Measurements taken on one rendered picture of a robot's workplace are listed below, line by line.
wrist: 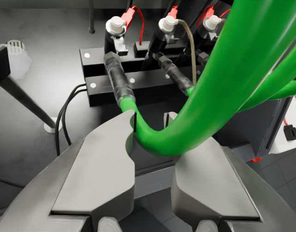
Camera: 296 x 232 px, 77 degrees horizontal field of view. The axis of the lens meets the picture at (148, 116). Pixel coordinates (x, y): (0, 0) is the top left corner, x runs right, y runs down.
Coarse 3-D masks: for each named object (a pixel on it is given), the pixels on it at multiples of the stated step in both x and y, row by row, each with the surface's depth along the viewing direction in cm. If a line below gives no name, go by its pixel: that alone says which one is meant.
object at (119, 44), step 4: (112, 36) 26; (120, 36) 26; (116, 40) 26; (120, 40) 26; (116, 44) 26; (120, 44) 26; (116, 48) 26; (120, 48) 26; (124, 48) 26; (116, 52) 26
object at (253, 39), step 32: (256, 0) 3; (288, 0) 3; (224, 32) 4; (256, 32) 3; (288, 32) 3; (224, 64) 4; (256, 64) 4; (192, 96) 5; (224, 96) 4; (192, 128) 6
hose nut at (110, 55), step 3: (111, 51) 24; (105, 54) 24; (108, 54) 23; (111, 54) 23; (114, 54) 24; (105, 57) 23; (108, 57) 23; (111, 57) 23; (114, 57) 23; (117, 57) 23; (105, 60) 23; (120, 60) 23; (105, 63) 23; (120, 63) 24; (105, 66) 23
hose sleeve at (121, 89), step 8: (112, 64) 22; (120, 64) 22; (112, 72) 21; (120, 72) 20; (112, 80) 20; (120, 80) 19; (120, 88) 18; (128, 88) 18; (120, 96) 17; (128, 96) 17
